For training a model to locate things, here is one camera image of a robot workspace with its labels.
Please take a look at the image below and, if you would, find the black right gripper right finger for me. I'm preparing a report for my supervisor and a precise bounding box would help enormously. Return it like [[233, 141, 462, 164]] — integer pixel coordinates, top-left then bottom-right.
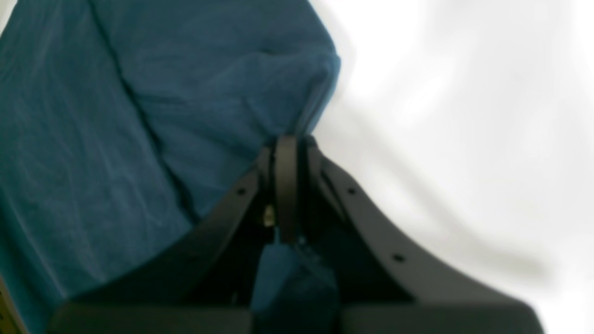
[[302, 136, 543, 334]]

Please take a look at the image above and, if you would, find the dark navy T-shirt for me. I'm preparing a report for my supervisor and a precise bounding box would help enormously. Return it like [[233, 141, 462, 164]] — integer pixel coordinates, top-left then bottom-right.
[[1, 0, 340, 334]]

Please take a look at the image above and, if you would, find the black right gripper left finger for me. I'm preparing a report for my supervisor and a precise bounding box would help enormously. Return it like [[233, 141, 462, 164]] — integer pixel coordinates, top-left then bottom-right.
[[49, 136, 298, 334]]

